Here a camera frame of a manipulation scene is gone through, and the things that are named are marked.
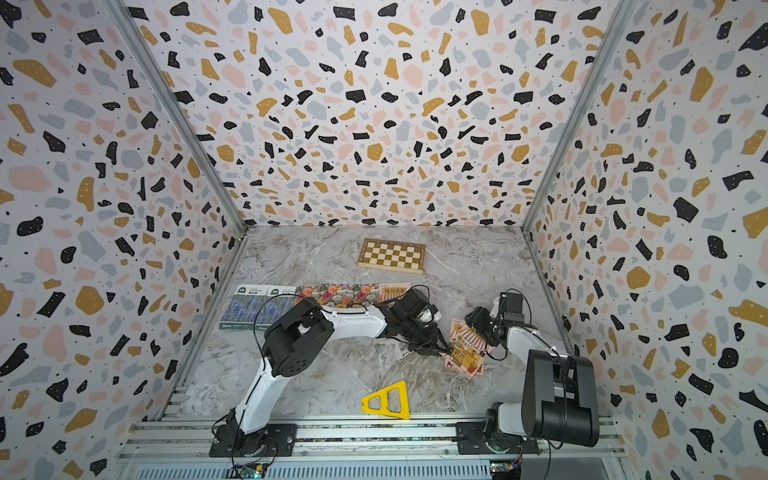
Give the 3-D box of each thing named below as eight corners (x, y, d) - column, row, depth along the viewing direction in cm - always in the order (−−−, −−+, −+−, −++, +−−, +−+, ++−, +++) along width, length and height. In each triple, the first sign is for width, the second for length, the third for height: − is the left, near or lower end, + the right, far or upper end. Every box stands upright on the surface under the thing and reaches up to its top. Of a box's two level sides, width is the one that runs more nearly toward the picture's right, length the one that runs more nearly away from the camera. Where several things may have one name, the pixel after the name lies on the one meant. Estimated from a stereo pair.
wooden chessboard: (358, 268, 112) (357, 262, 109) (365, 244, 120) (365, 237, 117) (422, 276, 110) (423, 270, 107) (425, 250, 118) (426, 244, 115)
